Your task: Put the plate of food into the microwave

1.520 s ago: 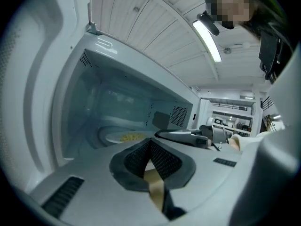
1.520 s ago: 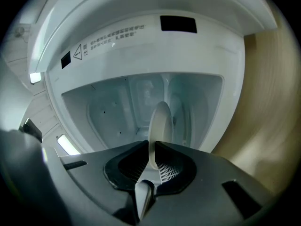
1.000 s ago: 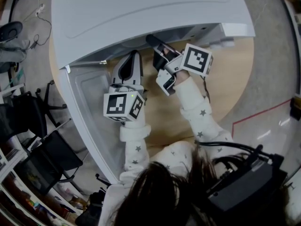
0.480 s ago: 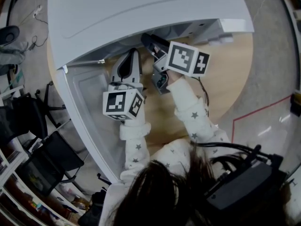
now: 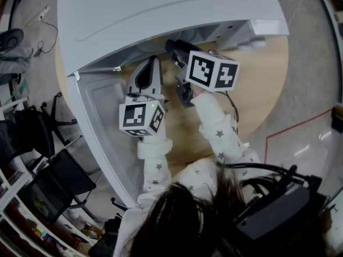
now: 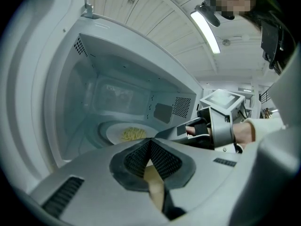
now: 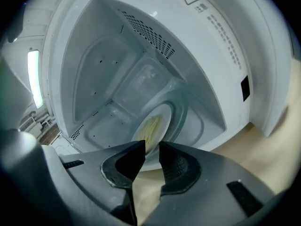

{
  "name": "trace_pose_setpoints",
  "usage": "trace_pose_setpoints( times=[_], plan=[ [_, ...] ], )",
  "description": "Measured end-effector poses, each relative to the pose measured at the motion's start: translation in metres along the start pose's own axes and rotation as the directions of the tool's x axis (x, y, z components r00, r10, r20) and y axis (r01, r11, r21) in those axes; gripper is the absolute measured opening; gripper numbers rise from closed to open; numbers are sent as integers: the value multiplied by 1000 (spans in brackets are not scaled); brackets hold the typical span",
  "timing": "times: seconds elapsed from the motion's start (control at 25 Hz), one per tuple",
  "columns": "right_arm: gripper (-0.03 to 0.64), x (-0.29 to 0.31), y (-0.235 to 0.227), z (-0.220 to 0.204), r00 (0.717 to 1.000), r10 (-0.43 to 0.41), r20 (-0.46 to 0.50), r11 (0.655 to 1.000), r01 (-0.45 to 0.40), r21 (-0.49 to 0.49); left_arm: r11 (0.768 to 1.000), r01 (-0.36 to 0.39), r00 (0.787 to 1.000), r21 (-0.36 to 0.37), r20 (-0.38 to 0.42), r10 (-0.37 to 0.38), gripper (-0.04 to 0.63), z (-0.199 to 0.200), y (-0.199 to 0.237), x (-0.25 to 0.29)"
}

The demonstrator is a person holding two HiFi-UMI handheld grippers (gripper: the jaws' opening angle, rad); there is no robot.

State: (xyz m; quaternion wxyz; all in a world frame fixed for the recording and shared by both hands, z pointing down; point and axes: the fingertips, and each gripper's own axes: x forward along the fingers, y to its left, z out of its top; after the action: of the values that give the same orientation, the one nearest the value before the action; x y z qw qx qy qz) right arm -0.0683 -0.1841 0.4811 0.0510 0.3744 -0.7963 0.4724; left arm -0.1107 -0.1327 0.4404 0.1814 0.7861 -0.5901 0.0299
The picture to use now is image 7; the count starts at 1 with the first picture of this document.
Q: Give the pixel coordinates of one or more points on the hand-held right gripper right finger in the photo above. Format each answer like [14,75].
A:
[211,171]

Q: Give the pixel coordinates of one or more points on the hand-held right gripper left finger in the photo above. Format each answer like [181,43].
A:
[94,171]

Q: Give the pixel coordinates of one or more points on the white plate of food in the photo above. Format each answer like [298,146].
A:
[163,116]

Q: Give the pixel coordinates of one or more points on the white microwave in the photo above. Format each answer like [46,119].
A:
[211,55]

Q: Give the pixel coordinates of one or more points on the white air conditioner unit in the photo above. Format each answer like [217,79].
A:
[29,123]

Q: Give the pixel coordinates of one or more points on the long ceiling light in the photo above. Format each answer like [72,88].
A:
[34,79]

